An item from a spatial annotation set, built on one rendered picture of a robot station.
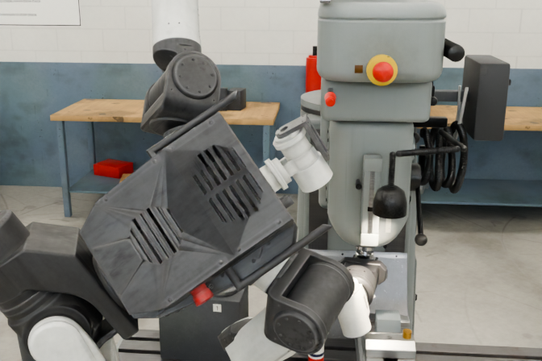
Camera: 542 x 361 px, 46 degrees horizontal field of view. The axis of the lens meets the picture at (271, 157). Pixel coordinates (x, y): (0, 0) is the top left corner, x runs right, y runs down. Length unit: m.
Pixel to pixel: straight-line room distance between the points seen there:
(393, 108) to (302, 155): 0.35
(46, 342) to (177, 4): 0.62
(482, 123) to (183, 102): 0.95
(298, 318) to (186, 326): 0.75
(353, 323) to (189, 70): 0.67
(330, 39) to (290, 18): 4.42
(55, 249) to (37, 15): 5.26
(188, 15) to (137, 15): 4.75
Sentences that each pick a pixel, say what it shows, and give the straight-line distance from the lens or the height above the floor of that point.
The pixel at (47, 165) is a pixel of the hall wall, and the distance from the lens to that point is 6.51.
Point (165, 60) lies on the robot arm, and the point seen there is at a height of 1.79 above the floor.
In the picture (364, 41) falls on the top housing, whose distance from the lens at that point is 1.30.
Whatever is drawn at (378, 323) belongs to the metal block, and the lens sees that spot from 1.72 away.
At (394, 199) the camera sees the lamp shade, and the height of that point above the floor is 1.49.
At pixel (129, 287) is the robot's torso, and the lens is 1.02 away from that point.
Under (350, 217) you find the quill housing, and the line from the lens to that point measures 1.53.
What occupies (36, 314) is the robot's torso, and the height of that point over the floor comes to 1.41.
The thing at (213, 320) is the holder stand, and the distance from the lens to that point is 1.73.
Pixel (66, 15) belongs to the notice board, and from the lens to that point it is 6.17.
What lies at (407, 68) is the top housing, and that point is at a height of 1.76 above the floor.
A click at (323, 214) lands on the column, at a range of 2.01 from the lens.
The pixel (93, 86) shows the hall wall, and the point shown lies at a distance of 6.16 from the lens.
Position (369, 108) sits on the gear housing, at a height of 1.66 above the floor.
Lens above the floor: 1.93
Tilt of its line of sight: 15 degrees down
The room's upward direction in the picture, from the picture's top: straight up
